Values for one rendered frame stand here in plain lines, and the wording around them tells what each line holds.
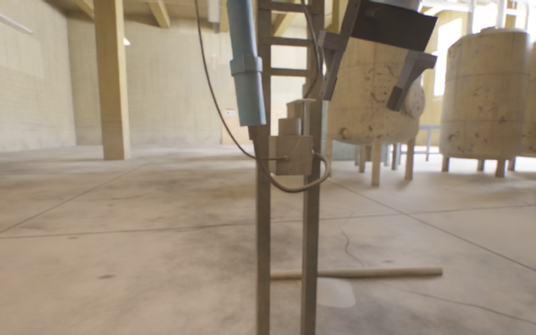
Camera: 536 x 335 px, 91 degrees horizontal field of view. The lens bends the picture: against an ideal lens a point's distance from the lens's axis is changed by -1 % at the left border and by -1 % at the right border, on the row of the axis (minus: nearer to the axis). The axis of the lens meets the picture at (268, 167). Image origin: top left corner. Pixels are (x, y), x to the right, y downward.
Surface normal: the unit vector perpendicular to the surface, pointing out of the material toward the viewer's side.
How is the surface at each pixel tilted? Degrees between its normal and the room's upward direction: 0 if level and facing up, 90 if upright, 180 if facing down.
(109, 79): 90
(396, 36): 113
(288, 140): 90
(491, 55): 90
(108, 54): 90
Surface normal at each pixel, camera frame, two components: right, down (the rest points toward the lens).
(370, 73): -0.41, 0.11
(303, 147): 0.19, 0.13
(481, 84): -0.62, 0.10
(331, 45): 0.11, 0.51
